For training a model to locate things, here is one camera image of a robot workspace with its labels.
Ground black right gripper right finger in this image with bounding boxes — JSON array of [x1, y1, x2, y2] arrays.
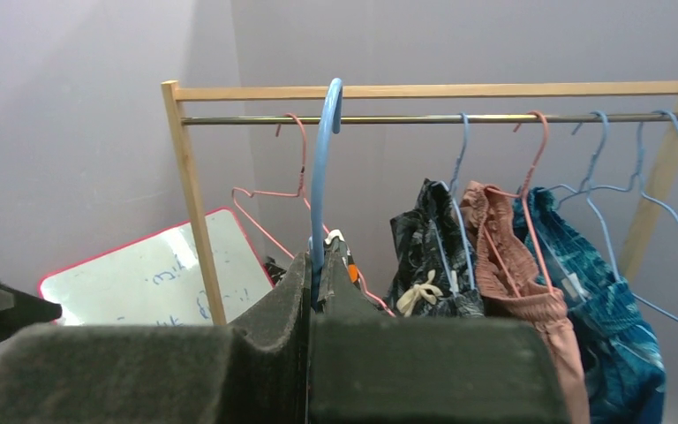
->
[[309, 243, 569, 423]]

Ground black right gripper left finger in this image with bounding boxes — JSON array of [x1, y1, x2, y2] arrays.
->
[[0, 254, 311, 423]]

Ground orange camouflage shorts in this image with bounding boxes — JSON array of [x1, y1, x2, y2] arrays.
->
[[323, 229, 365, 291]]

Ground blue wire hanger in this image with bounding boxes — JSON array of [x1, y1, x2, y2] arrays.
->
[[598, 110, 678, 323], [310, 78, 343, 311]]

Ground dark leaf-pattern shorts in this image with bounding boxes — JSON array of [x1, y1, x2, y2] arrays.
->
[[384, 179, 485, 318]]

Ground pink shorts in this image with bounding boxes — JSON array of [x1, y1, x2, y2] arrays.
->
[[459, 181, 591, 423]]

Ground blue hanger holding dark shorts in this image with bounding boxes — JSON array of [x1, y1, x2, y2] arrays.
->
[[429, 112, 478, 294]]

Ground pink hanger holding shorts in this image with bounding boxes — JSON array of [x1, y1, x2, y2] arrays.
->
[[488, 110, 554, 294]]

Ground teal patterned shorts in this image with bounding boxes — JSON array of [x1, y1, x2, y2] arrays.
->
[[513, 187, 666, 423]]

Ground blue hanger holding teal shorts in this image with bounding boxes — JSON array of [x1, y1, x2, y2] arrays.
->
[[549, 110, 621, 281]]

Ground pink-framed whiteboard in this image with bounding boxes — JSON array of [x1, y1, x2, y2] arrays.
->
[[37, 208, 273, 326]]

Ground metal rack rod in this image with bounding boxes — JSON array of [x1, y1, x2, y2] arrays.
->
[[181, 112, 672, 125]]

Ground pink wire hanger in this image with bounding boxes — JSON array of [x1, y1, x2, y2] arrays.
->
[[231, 113, 395, 316]]

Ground empty blue wire hanger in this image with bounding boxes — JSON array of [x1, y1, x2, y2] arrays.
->
[[598, 110, 678, 323]]

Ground wooden clothes rack frame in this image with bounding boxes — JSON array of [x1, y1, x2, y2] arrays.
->
[[162, 80, 678, 325]]

